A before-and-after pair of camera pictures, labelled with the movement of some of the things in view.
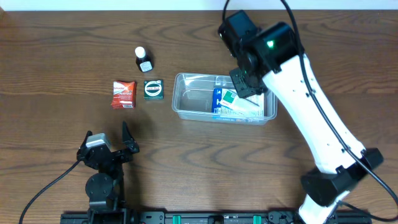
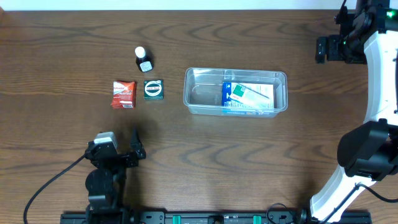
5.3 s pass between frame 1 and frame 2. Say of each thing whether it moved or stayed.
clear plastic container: moved
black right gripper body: moved
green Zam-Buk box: stayed
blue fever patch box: moved
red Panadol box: stayed
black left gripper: moved
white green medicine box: moved
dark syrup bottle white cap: stayed
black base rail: stayed
